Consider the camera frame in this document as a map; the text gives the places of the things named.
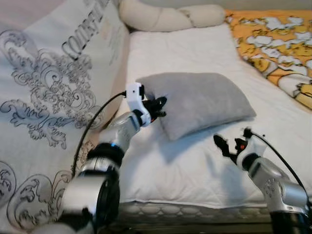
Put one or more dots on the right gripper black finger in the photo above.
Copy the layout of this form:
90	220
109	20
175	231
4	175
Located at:
222	146

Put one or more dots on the grey pillow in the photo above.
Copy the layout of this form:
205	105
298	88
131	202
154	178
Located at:
200	100

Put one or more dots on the yellow cartoon egg blanket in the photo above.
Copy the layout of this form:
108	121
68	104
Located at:
278	44

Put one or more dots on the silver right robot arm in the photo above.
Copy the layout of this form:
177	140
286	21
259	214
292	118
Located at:
278	187

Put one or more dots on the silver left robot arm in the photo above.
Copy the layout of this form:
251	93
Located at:
87	195

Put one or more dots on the white quilted mattress pad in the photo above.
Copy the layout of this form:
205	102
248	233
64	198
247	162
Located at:
195	48

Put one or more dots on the grey quilted mattress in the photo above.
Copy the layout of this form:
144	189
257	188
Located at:
195	212

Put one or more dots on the white ornament-print headboard cushion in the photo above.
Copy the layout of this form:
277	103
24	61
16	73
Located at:
44	58

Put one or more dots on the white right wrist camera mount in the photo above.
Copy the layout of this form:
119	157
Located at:
246	155

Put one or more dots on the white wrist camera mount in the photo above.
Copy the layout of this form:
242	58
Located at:
132	95
246	155

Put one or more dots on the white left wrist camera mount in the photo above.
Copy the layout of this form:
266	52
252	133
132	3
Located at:
132	95

